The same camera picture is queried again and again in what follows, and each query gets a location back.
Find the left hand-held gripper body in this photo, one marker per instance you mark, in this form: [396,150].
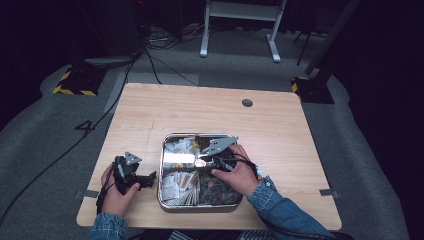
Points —
[126,168]

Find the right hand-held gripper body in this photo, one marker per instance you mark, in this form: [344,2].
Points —
[220,146]

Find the square metal compartment tray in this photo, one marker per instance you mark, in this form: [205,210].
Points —
[180,205]

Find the person's right hand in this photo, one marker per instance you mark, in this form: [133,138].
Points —
[238,180]

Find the person's left hand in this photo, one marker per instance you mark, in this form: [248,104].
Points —
[116,200]

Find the pile of dark packets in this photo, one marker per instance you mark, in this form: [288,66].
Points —
[216,193]

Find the pile of brown-white sachets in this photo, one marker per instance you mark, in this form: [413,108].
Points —
[181,188]

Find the grey tape strip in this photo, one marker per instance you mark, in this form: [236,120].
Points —
[328,192]
[87,194]

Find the person's striped clothing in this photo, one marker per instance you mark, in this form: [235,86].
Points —
[200,235]

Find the black yellow striped stand base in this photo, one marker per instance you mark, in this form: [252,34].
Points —
[78,83]
[313,90]

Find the dark slanted metal pole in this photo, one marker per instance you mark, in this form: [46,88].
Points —
[330,36]

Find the white metal table frame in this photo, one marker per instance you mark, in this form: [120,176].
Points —
[240,11]

